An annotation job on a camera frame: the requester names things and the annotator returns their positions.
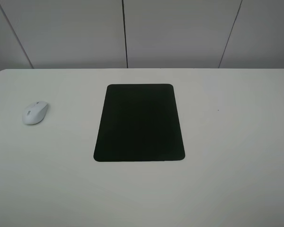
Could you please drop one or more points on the white computer mouse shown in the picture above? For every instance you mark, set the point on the white computer mouse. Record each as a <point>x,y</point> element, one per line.
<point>35,112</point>

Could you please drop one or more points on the black mouse pad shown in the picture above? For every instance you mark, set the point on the black mouse pad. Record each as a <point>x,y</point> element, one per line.
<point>139,123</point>

